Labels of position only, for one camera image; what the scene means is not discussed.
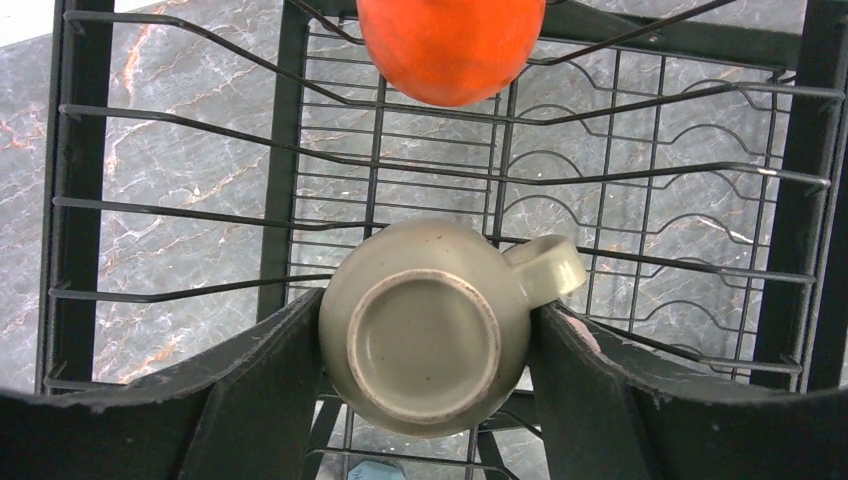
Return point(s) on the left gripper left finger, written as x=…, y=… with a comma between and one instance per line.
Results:
x=240, y=410

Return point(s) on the orange cup top rack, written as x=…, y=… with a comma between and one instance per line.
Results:
x=450, y=53

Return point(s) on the black wire dish rack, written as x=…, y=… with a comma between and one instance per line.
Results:
x=198, y=184

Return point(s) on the beige grey mug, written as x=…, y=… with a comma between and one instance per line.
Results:
x=425, y=327

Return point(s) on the blue ribbed mug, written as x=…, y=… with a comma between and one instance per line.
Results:
x=372, y=470

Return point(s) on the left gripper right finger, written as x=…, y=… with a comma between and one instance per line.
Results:
x=609, y=409

